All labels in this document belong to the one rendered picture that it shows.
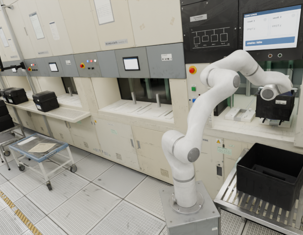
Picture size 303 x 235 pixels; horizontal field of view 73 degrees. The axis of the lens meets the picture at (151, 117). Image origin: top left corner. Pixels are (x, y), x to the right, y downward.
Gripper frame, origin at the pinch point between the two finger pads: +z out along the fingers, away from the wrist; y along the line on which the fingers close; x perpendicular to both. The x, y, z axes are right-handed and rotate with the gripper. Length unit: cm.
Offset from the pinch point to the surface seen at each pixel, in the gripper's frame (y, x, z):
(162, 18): -78, 51, -19
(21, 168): -314, -120, -97
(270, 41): -3.3, 28.0, -18.7
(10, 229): -208, -125, -149
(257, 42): -10.3, 28.3, -18.8
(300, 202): 24, -47, -60
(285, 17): 3.0, 40.2, -18.8
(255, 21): -11.7, 40.2, -18.9
